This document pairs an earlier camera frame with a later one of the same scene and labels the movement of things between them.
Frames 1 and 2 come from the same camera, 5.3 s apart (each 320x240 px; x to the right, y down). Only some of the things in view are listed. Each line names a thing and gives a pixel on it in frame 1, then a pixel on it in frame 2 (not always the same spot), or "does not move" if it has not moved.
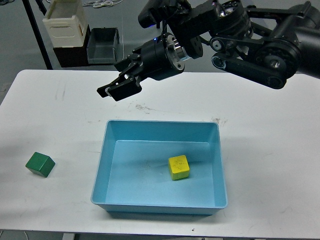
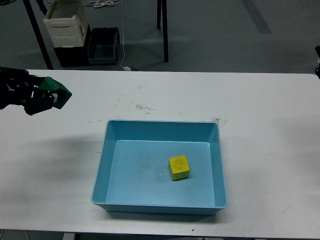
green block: [41, 164] -> [60, 93]
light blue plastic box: [161, 167] does not move
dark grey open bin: [102, 45] does not move
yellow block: [179, 167] does not move
